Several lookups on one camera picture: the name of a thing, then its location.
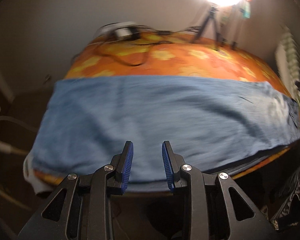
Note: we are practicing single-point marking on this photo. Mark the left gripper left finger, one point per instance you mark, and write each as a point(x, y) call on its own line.
point(123, 168)

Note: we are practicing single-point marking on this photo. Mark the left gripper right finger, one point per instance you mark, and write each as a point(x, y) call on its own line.
point(172, 169)

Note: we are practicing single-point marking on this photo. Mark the blue denim pants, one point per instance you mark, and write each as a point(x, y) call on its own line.
point(212, 123)

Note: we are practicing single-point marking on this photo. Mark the orange floral bed sheet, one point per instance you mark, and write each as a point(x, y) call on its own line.
point(173, 55)

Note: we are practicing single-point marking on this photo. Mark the dark patterned cloth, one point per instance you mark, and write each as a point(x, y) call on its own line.
point(289, 212)

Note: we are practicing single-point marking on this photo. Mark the white power strip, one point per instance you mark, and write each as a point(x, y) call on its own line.
point(119, 30)

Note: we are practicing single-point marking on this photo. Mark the tall silver tripod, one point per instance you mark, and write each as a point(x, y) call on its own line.
point(234, 25)

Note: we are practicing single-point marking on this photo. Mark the green striped white pillow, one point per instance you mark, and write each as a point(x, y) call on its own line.
point(287, 56)

